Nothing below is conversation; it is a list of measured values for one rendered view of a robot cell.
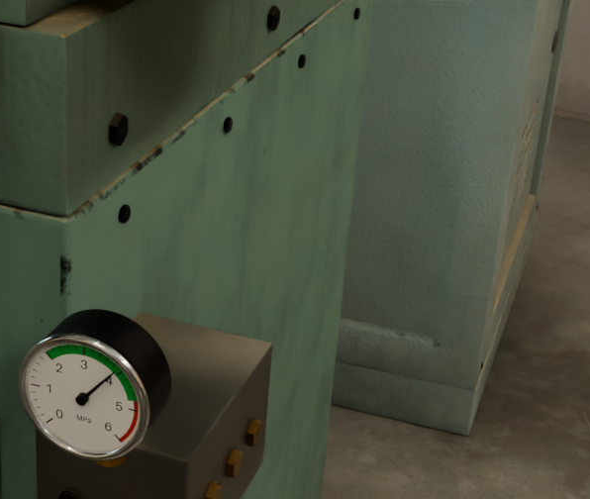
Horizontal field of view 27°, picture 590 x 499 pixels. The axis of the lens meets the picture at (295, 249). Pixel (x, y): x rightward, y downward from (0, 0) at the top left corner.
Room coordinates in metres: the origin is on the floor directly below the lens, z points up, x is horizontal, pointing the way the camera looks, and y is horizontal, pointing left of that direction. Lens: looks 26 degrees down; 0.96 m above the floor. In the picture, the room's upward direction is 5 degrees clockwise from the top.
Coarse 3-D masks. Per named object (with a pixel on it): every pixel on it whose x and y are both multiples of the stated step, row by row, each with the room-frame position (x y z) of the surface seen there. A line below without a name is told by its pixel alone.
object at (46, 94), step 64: (128, 0) 0.59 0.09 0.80; (192, 0) 0.67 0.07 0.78; (256, 0) 0.77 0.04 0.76; (320, 0) 0.91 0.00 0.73; (0, 64) 0.53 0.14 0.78; (64, 64) 0.53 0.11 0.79; (128, 64) 0.59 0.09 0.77; (192, 64) 0.67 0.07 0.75; (256, 64) 0.78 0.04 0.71; (0, 128) 0.54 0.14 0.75; (64, 128) 0.53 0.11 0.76; (128, 128) 0.59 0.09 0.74; (0, 192) 0.54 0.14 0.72; (64, 192) 0.53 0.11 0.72
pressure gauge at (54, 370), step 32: (64, 320) 0.48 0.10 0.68; (96, 320) 0.47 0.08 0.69; (128, 320) 0.47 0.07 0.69; (32, 352) 0.46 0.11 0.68; (64, 352) 0.46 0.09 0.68; (96, 352) 0.45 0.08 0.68; (128, 352) 0.45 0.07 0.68; (160, 352) 0.47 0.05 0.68; (32, 384) 0.46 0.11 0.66; (64, 384) 0.46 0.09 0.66; (96, 384) 0.45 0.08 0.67; (128, 384) 0.45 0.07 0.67; (160, 384) 0.46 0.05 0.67; (32, 416) 0.46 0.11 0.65; (64, 416) 0.46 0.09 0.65; (96, 416) 0.45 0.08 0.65; (128, 416) 0.45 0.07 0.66; (64, 448) 0.45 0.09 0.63; (96, 448) 0.45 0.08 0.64; (128, 448) 0.45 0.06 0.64
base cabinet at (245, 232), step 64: (320, 64) 0.93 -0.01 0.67; (192, 128) 0.67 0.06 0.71; (256, 128) 0.79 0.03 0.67; (320, 128) 0.94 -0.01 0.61; (128, 192) 0.59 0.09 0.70; (192, 192) 0.68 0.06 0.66; (256, 192) 0.80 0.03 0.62; (320, 192) 0.96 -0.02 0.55; (0, 256) 0.54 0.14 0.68; (64, 256) 0.53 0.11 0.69; (128, 256) 0.59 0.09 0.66; (192, 256) 0.68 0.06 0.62; (256, 256) 0.81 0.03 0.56; (320, 256) 0.98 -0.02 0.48; (0, 320) 0.54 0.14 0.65; (192, 320) 0.69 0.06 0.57; (256, 320) 0.82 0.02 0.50; (320, 320) 1.00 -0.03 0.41; (0, 384) 0.54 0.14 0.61; (320, 384) 1.02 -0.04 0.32; (0, 448) 0.54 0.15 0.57; (320, 448) 1.05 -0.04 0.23
